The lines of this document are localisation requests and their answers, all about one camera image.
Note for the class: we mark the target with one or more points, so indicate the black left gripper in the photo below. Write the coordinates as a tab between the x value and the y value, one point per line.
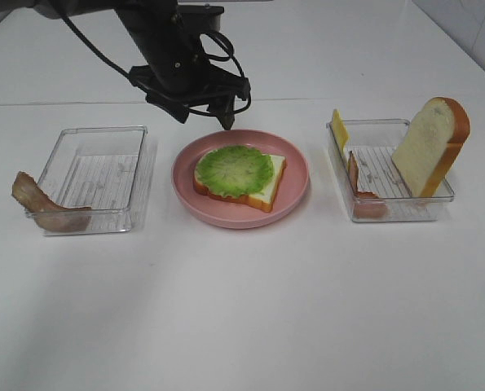
179	85

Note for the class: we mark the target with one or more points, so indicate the green lettuce leaf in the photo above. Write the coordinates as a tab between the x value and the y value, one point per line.
235	171

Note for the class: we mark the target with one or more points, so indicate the bread slice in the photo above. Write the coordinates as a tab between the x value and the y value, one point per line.
262	201
433	141

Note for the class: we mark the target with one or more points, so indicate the yellow cheese slice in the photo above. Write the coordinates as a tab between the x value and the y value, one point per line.
340	133

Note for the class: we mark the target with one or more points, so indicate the brown bacon strip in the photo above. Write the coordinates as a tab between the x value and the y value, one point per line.
46	205

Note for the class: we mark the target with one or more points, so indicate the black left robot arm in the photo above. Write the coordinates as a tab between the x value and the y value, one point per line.
182	46

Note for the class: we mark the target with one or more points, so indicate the pink round plate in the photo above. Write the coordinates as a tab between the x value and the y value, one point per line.
292	187

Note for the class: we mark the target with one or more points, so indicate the clear left plastic tray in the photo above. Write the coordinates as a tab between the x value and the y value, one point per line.
101	178

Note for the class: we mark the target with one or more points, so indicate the clear plastic tray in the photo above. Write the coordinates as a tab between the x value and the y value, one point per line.
101	178
373	141

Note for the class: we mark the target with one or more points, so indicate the clear right plastic tray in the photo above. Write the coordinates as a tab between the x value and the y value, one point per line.
373	141

